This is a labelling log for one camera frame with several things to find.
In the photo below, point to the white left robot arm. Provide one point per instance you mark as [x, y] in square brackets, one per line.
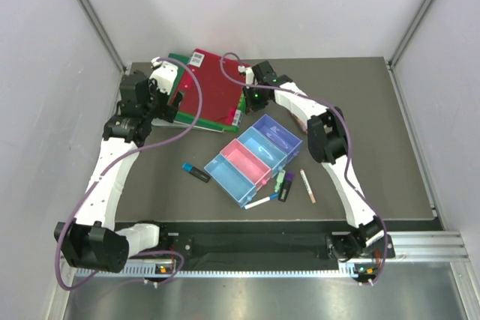
[92, 241]

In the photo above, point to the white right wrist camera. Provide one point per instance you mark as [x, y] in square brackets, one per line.
[248, 73]

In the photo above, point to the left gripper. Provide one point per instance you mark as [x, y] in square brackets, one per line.
[165, 112]

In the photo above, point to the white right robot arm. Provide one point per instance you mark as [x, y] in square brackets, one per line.
[329, 144]

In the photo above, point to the aluminium frame post left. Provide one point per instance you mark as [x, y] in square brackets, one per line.
[102, 34]

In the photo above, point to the white blue-capped marker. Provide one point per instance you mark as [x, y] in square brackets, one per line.
[260, 201]

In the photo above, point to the red ring binder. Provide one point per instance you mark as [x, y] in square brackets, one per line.
[223, 103]

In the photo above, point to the blue end drawer box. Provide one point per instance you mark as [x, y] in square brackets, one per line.
[233, 182]

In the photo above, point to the pink plastic drawer box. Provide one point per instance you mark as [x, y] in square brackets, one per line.
[247, 163]

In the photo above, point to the purple plastic drawer box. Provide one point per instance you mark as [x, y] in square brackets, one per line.
[276, 133]

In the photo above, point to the green ring binder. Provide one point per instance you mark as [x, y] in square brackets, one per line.
[209, 88]

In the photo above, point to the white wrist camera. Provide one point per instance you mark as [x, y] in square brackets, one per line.
[164, 73]
[248, 73]

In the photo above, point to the aluminium front rail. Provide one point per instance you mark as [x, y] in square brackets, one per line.
[430, 277]

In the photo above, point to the light green highlighter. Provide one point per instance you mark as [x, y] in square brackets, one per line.
[279, 180]

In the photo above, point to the pink-capped marker tube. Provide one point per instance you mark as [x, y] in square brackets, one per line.
[300, 124]

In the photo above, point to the aluminium frame post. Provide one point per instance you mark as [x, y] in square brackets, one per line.
[102, 34]
[409, 34]

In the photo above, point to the blue-capped black highlighter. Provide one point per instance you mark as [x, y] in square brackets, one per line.
[197, 173]

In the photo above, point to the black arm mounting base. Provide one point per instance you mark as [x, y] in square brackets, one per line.
[260, 245]

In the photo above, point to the aluminium frame post right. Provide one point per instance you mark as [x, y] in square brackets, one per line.
[409, 34]

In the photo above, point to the grey slotted cable duct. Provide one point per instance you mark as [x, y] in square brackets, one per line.
[163, 269]

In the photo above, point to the purple-capped black highlighter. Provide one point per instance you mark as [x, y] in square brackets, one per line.
[285, 186]

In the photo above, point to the light blue drawer box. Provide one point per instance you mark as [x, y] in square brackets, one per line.
[264, 149]

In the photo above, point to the white pink marker pen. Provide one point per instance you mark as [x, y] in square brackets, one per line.
[307, 186]

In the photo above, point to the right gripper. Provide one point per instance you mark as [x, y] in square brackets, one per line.
[250, 106]

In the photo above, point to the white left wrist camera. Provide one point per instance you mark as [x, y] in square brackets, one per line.
[164, 73]

